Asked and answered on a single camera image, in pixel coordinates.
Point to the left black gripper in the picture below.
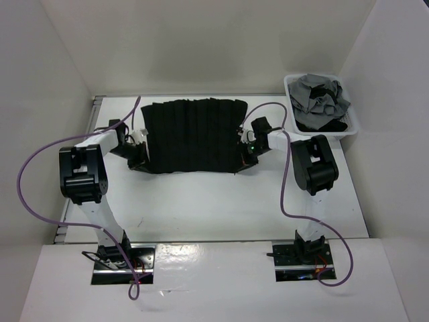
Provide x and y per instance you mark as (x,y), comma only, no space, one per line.
(142,161)

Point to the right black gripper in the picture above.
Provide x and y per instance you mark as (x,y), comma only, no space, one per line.
(246,160)

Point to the black skirt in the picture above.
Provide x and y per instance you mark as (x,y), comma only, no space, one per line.
(194,135)

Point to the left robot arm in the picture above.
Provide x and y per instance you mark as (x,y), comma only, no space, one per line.
(84,180)

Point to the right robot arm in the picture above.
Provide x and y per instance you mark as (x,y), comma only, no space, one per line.
(314,169)

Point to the white plastic basket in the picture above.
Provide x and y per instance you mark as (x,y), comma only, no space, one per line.
(349,118)

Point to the black garment in basket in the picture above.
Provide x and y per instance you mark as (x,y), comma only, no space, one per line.
(335,126)

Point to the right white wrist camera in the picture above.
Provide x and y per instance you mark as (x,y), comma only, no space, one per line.
(247,136)

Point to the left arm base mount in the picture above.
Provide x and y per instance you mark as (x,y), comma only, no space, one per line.
(111,272)

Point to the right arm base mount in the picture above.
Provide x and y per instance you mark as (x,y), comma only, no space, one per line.
(288,266)

